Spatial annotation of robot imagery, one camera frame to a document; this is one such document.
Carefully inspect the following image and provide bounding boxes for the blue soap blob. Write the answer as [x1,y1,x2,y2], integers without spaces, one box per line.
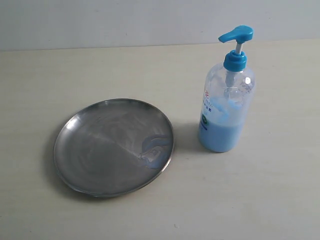
[138,134,174,169]

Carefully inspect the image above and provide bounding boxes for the clear blue pump soap bottle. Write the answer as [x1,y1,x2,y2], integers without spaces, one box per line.
[198,25,256,153]

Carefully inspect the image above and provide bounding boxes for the round stainless steel plate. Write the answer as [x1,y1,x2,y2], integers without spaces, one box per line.
[53,98,175,198]

